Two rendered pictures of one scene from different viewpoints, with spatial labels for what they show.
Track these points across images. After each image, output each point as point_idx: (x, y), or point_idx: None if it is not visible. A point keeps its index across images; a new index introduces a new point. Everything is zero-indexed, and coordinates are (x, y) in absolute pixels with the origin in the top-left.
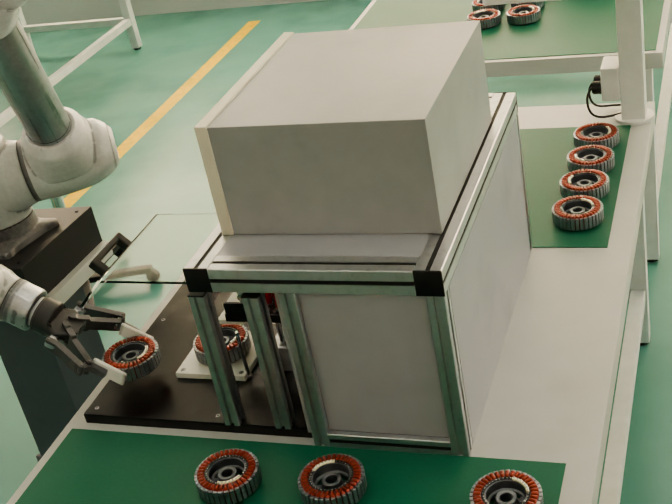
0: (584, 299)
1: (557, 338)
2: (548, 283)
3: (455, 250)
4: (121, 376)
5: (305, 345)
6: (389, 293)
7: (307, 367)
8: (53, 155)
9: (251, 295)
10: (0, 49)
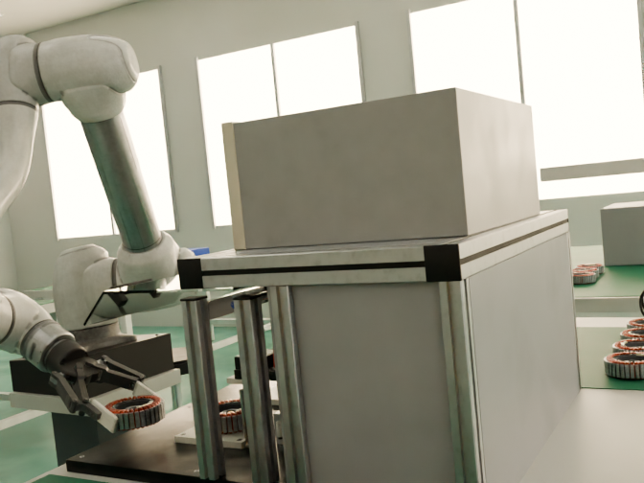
0: (642, 423)
1: (609, 448)
2: (599, 410)
3: (482, 252)
4: (113, 421)
5: (293, 358)
6: (394, 279)
7: (293, 391)
8: (138, 261)
9: (244, 297)
10: (102, 133)
